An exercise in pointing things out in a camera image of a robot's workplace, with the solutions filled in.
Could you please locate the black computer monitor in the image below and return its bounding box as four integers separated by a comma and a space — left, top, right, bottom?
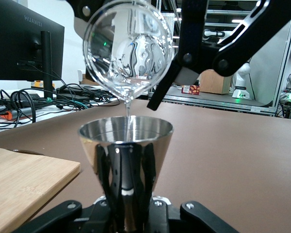
0, 0, 65, 99

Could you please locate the grey workbench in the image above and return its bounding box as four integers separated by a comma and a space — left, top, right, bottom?
160, 86, 279, 117

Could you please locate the steel double jigger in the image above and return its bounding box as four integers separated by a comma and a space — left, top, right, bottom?
78, 116, 174, 233

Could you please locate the black desk cable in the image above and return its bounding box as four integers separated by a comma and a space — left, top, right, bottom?
11, 89, 37, 124

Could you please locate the orange handled tool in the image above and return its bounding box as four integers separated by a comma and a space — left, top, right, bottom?
0, 108, 17, 120

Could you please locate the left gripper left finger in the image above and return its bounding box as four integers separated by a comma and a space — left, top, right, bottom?
12, 196, 112, 233

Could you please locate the wooden cutting board with handle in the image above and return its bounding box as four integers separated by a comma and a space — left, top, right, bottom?
0, 146, 81, 233

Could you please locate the brown table mat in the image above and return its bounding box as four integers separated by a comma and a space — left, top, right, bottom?
0, 100, 291, 233

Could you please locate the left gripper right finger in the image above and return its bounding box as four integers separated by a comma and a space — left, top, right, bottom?
147, 196, 240, 233

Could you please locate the red snack box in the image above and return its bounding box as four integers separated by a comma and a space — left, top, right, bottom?
181, 84, 200, 95

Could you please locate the clear glass measuring cup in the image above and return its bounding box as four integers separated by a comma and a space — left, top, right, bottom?
82, 0, 173, 102

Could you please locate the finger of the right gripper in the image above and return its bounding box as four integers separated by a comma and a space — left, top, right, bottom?
146, 0, 291, 111
65, 0, 107, 26

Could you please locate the large cardboard box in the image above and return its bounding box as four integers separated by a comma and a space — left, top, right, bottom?
199, 69, 232, 95

